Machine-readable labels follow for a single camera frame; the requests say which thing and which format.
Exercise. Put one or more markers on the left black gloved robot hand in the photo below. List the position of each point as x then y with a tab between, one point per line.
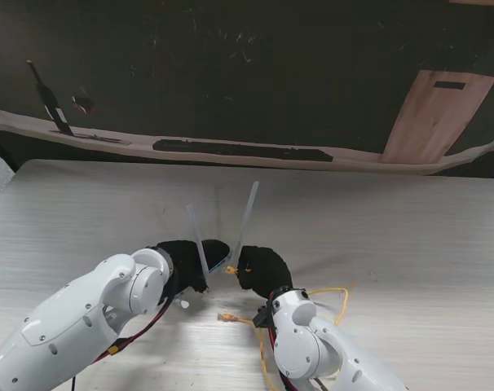
186	264

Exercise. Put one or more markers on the right black gloved robot hand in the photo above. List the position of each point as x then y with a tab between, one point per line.
265	271

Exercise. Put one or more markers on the dark router with white antennas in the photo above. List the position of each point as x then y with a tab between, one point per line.
216	252

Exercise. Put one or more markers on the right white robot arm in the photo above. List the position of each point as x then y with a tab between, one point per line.
324	346

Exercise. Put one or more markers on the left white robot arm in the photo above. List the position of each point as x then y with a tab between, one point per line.
76	322

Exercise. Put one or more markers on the long black flat strip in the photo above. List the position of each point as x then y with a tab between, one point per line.
239	148

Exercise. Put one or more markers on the small red black object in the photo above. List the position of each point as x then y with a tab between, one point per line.
84	104

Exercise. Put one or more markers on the black bottle with white label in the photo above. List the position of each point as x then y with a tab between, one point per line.
51	102

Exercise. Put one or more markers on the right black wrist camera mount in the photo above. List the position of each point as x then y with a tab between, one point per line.
261	315

